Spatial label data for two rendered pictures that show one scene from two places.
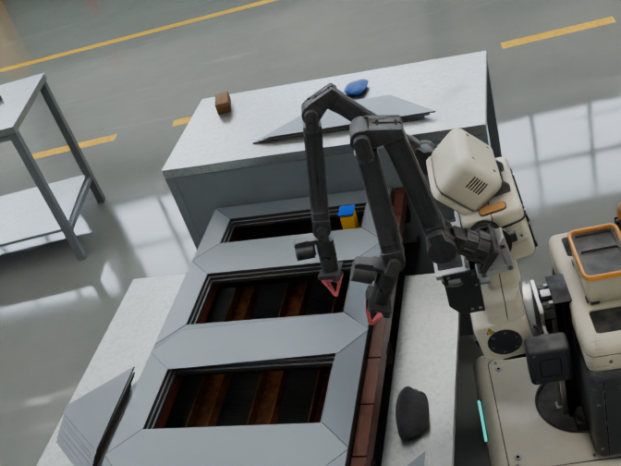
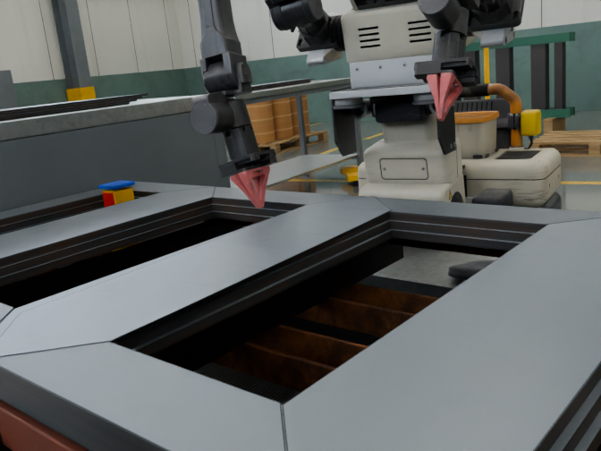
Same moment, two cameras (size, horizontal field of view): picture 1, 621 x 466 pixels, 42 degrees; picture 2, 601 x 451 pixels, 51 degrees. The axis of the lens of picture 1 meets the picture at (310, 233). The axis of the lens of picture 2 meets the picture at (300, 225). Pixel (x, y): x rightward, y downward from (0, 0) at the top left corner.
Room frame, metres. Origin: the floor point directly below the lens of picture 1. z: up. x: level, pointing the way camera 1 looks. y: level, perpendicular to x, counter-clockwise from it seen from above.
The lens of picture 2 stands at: (1.57, 1.07, 1.11)
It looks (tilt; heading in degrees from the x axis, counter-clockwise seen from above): 14 degrees down; 291
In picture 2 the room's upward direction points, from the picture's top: 6 degrees counter-clockwise
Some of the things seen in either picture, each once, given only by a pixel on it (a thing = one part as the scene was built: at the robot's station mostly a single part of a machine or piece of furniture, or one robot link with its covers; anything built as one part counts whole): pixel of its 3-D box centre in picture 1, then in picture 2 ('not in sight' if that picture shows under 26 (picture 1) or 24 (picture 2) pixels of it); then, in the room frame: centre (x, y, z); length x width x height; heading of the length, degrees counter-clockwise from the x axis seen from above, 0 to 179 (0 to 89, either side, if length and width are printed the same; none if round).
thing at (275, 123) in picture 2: not in sight; (278, 120); (4.97, -7.45, 0.38); 1.20 x 0.80 x 0.77; 72
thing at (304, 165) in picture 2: not in sight; (276, 140); (3.66, -4.09, 0.49); 1.80 x 0.70 x 0.99; 75
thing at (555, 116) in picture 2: not in sight; (504, 87); (1.88, -7.49, 0.58); 1.60 x 0.60 x 1.17; 163
